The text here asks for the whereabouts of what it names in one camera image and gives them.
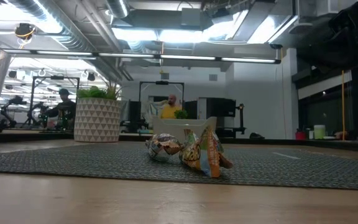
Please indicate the grey plastic bin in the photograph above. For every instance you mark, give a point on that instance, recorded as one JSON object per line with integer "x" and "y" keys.
{"x": 172, "y": 127}

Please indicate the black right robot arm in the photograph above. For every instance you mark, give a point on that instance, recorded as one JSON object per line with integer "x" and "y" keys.
{"x": 353, "y": 15}

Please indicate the green cup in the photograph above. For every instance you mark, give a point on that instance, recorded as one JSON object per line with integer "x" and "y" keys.
{"x": 319, "y": 132}

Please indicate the black ceiling camera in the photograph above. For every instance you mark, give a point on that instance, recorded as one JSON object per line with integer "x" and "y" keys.
{"x": 25, "y": 31}

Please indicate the person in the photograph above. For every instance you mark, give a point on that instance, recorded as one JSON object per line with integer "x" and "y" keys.
{"x": 64, "y": 110}
{"x": 170, "y": 110}

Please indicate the black light bar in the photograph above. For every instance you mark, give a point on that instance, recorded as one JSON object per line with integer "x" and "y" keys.
{"x": 185, "y": 57}

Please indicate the dark woven placemat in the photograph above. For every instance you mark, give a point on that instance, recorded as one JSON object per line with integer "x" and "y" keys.
{"x": 73, "y": 158}

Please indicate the small green background plant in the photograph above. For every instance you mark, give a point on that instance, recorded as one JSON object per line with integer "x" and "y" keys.
{"x": 181, "y": 114}

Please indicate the potted succulent in patterned pot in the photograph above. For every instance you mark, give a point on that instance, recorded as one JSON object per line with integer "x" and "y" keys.
{"x": 98, "y": 121}

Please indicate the black cabinet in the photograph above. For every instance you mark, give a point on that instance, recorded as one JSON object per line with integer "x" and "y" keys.
{"x": 221, "y": 109}

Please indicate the red container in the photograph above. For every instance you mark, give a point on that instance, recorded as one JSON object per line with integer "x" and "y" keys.
{"x": 301, "y": 135}

